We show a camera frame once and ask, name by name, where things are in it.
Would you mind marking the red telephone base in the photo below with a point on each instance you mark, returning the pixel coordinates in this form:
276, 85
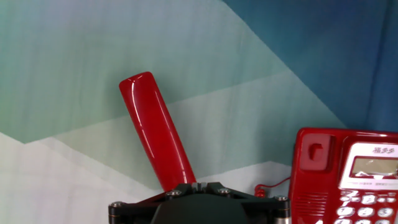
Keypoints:
314, 186

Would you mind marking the teal blue white tablecloth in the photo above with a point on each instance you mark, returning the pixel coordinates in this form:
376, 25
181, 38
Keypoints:
93, 62

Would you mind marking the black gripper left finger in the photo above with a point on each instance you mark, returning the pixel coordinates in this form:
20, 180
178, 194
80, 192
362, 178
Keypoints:
136, 211

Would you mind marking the red telephone handset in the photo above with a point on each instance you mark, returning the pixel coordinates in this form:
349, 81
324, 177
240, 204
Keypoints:
155, 130

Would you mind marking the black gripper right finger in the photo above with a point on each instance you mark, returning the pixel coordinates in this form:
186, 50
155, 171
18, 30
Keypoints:
267, 211

